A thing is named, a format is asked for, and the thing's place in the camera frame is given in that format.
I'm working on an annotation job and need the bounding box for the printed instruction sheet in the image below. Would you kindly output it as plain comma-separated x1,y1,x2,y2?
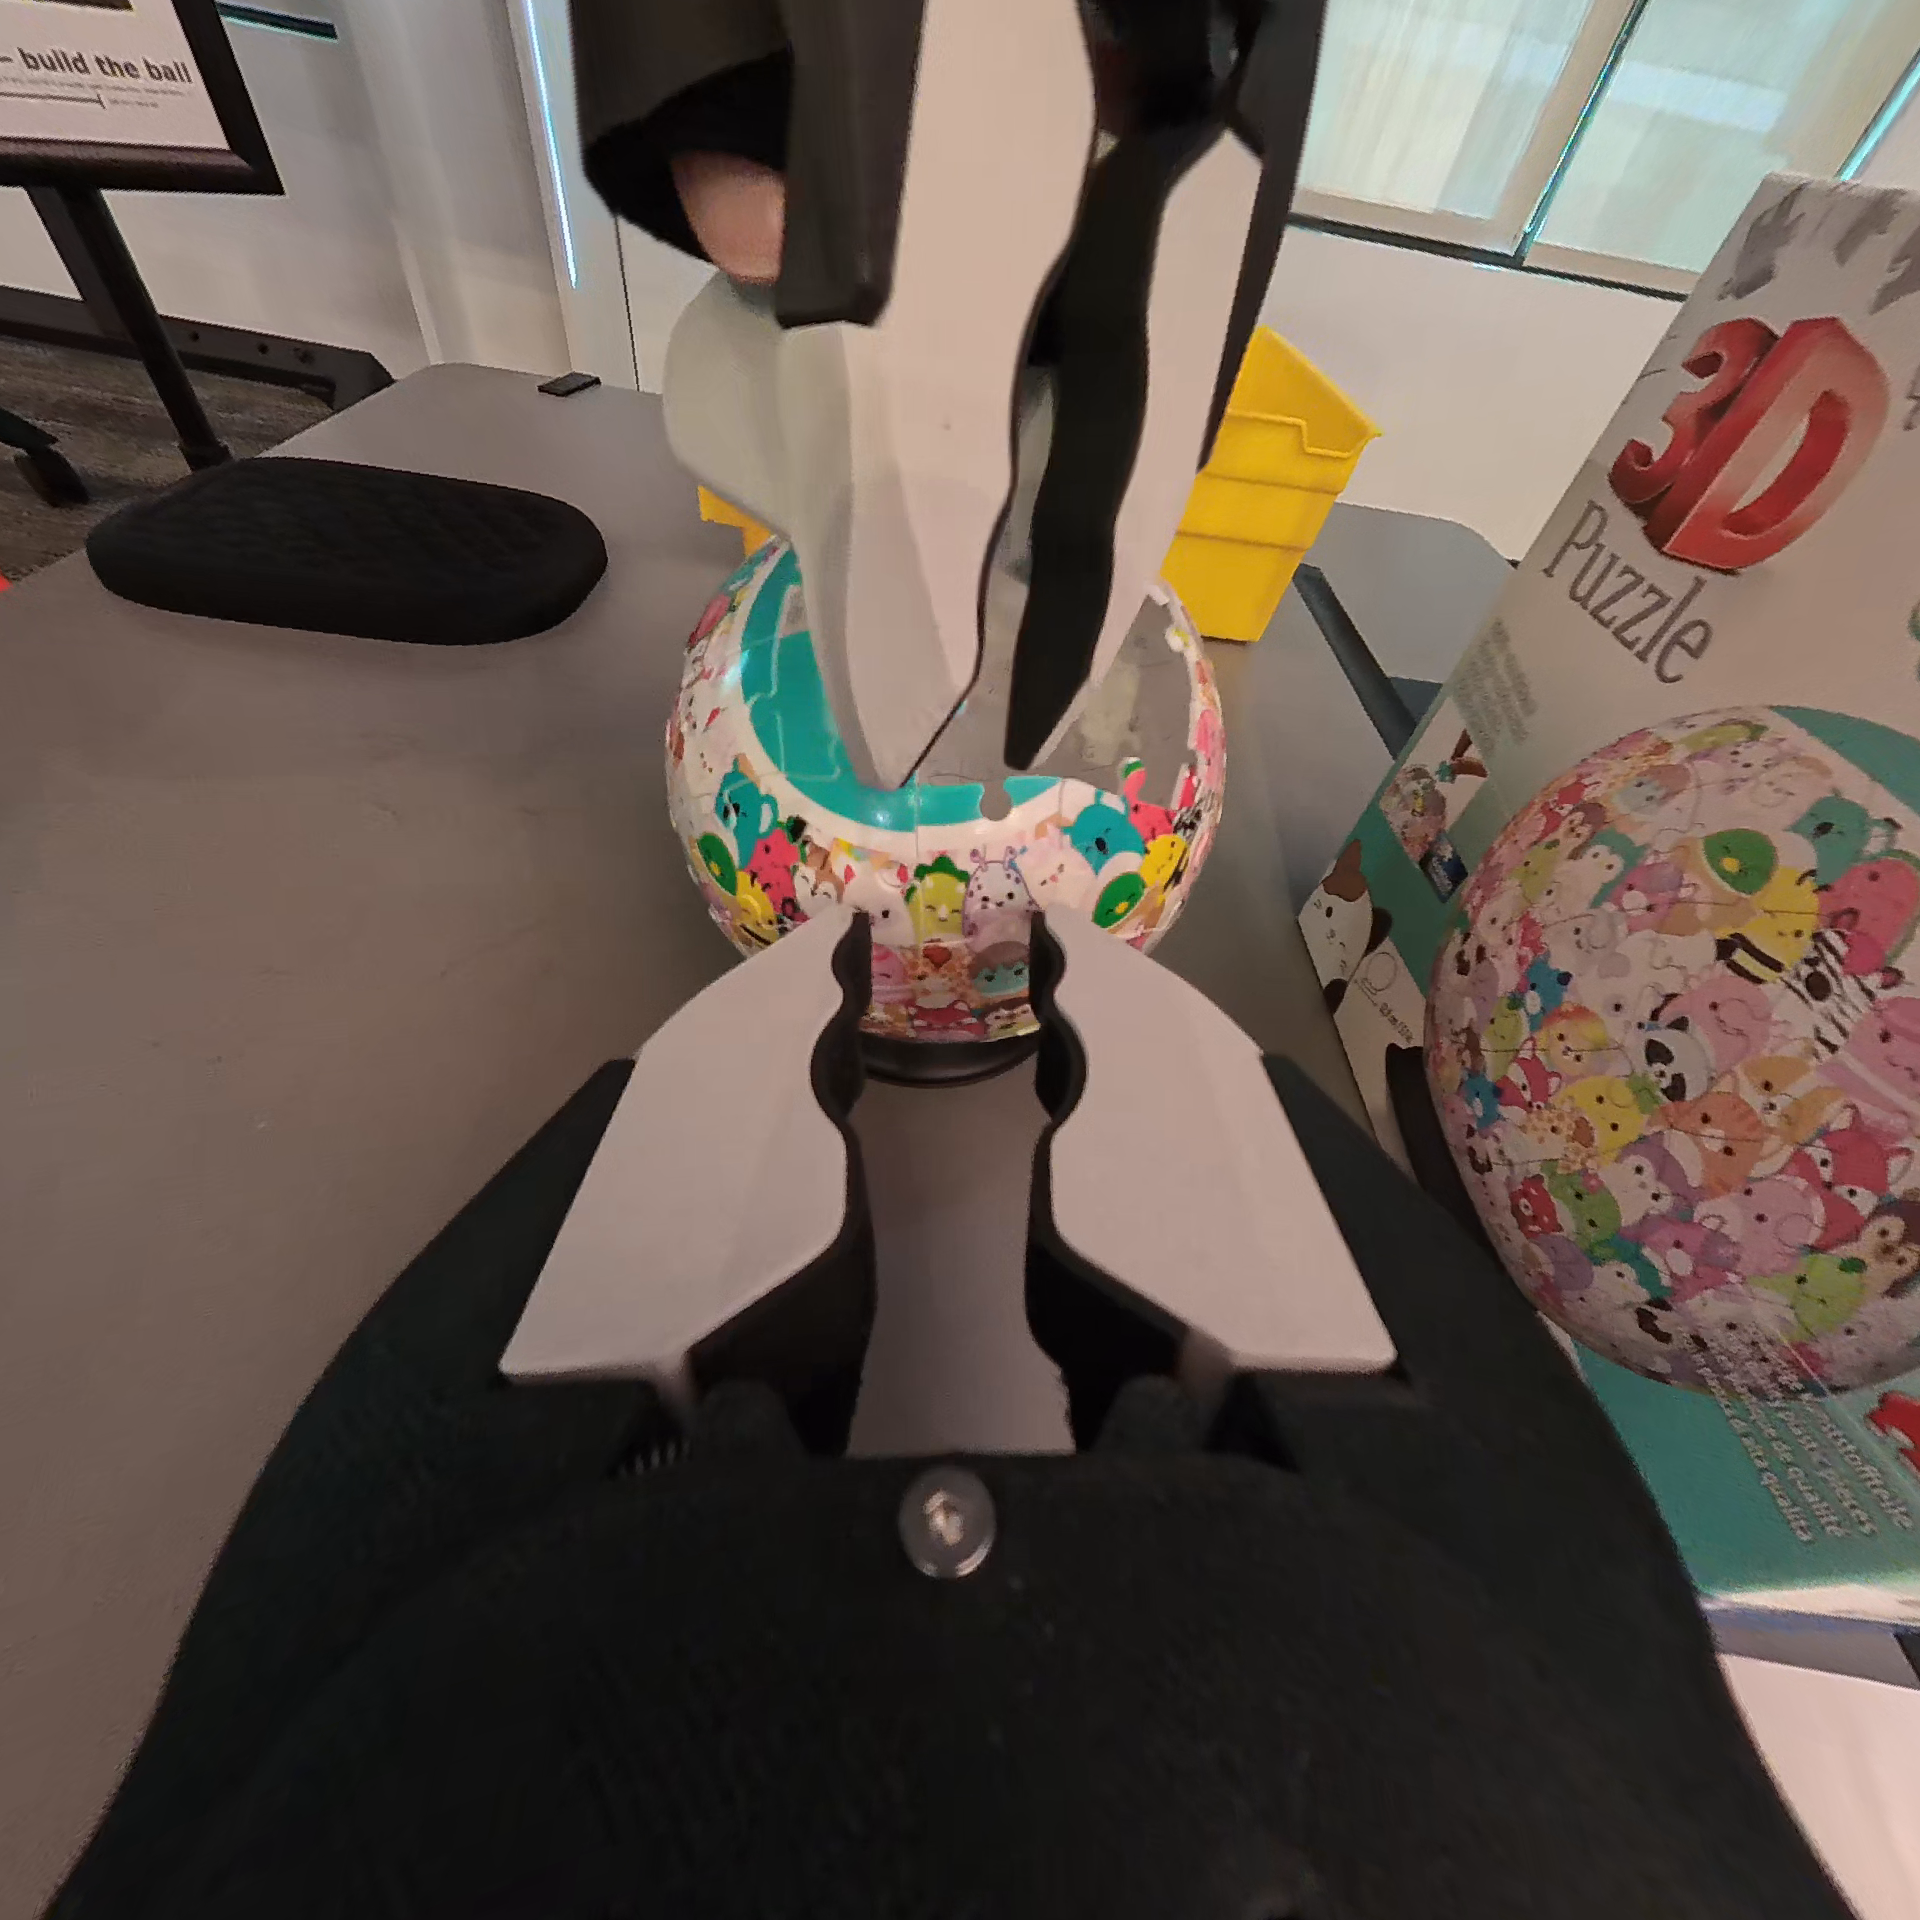
1709,1648,1920,1920

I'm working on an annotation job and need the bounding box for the printed puzzle box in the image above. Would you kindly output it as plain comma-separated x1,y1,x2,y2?
1296,173,1920,1615

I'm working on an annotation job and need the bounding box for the black sign stand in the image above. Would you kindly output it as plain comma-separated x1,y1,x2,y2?
0,183,393,510

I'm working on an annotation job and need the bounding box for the window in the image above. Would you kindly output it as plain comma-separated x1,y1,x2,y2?
1289,0,1920,294

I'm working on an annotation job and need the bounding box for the yellow plastic bin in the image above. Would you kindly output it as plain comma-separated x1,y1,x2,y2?
698,325,1382,644

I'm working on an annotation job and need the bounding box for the framed instruction sign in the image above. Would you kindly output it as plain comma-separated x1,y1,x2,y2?
0,0,285,197

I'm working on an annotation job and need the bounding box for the black oval pad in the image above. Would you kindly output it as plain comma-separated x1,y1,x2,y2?
86,457,609,651

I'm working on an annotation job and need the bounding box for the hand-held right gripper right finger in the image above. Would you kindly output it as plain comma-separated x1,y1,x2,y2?
1023,908,1399,1454

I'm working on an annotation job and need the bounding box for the person's left hand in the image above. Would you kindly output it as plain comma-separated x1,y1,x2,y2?
668,145,789,287

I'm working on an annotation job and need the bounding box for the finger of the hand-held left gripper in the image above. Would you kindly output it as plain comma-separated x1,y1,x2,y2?
662,0,1108,787
1002,127,1293,771

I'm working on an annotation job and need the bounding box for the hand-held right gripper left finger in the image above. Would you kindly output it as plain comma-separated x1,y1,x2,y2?
501,908,881,1454

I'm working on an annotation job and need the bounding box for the colourful puzzle ball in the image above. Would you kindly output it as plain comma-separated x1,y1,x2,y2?
666,533,1228,1043

